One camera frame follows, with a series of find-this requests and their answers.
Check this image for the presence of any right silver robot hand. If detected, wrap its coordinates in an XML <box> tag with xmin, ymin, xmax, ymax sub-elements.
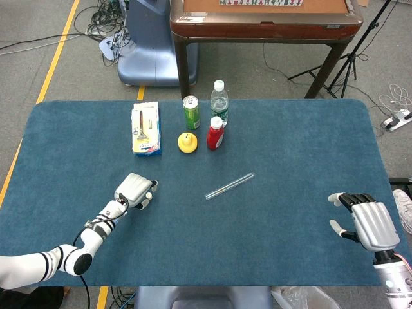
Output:
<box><xmin>327</xmin><ymin>192</ymin><xmax>401</xmax><ymax>264</ymax></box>

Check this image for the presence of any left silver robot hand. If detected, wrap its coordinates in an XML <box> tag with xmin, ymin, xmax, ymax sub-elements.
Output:
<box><xmin>114</xmin><ymin>173</ymin><xmax>158</xmax><ymax>211</ymax></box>

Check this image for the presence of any clear glass tube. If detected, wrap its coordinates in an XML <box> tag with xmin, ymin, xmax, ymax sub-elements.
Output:
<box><xmin>205</xmin><ymin>172</ymin><xmax>255</xmax><ymax>201</ymax></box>

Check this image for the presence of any white sneaker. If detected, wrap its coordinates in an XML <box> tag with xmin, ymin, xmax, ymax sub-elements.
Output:
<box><xmin>391</xmin><ymin>189</ymin><xmax>412</xmax><ymax>233</ymax></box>

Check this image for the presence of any black equipment case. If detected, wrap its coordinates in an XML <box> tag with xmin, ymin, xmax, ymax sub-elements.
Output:
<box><xmin>388</xmin><ymin>176</ymin><xmax>412</xmax><ymax>194</ymax></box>

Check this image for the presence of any boxed razor package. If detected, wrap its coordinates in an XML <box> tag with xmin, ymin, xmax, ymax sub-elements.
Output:
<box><xmin>131</xmin><ymin>101</ymin><xmax>163</xmax><ymax>158</ymax></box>

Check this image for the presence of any yellow call bell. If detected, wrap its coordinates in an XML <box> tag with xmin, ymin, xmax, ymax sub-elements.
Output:
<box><xmin>177</xmin><ymin>131</ymin><xmax>199</xmax><ymax>154</ymax></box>

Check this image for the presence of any green drink can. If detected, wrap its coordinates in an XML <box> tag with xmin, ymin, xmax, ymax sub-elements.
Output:
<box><xmin>182</xmin><ymin>95</ymin><xmax>201</xmax><ymax>131</ymax></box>

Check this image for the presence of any red ketchup bottle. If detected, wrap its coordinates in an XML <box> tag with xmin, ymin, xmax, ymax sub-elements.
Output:
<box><xmin>207</xmin><ymin>116</ymin><xmax>225</xmax><ymax>151</ymax></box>

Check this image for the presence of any blue felt table mat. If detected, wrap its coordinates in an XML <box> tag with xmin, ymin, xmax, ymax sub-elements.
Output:
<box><xmin>0</xmin><ymin>98</ymin><xmax>412</xmax><ymax>288</ymax></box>

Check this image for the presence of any clear plastic bag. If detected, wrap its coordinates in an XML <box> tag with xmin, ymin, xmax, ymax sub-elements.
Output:
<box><xmin>270</xmin><ymin>285</ymin><xmax>342</xmax><ymax>309</ymax></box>

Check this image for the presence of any white power strip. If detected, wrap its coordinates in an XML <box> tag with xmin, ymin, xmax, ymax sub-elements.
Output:
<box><xmin>382</xmin><ymin>108</ymin><xmax>412</xmax><ymax>131</ymax></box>

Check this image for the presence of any clear water bottle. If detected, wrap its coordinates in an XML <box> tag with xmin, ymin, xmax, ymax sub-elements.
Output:
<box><xmin>210</xmin><ymin>80</ymin><xmax>230</xmax><ymax>129</ymax></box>

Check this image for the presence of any blue-grey robot torso base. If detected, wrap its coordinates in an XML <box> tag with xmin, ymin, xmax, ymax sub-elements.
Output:
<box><xmin>133</xmin><ymin>285</ymin><xmax>274</xmax><ymax>309</ymax></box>

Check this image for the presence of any black bag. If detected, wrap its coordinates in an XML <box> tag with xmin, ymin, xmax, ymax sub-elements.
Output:
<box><xmin>0</xmin><ymin>285</ymin><xmax>65</xmax><ymax>309</ymax></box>

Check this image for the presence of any black tripod stand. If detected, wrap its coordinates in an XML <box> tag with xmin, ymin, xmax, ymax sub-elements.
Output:
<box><xmin>287</xmin><ymin>0</ymin><xmax>400</xmax><ymax>99</ymax></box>

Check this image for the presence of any brown mahjong table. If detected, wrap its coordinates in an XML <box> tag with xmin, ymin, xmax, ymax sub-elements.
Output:
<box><xmin>169</xmin><ymin>0</ymin><xmax>364</xmax><ymax>100</ymax></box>

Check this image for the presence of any row of mahjong tiles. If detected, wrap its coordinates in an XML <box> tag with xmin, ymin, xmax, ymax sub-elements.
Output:
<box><xmin>219</xmin><ymin>0</ymin><xmax>303</xmax><ymax>6</ymax></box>

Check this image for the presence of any coiled white cable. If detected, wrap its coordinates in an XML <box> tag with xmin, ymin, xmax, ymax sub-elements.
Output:
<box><xmin>379</xmin><ymin>83</ymin><xmax>412</xmax><ymax>114</ymax></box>

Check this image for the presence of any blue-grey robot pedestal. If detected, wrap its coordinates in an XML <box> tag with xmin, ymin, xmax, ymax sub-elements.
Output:
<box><xmin>117</xmin><ymin>0</ymin><xmax>199</xmax><ymax>87</ymax></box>

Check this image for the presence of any tangled black cable bundle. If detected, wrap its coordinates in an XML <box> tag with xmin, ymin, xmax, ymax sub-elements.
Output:
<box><xmin>73</xmin><ymin>0</ymin><xmax>131</xmax><ymax>67</ymax></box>

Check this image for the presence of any long black floor cable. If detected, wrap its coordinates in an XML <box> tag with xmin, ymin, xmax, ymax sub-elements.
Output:
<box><xmin>0</xmin><ymin>32</ymin><xmax>88</xmax><ymax>53</ymax></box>

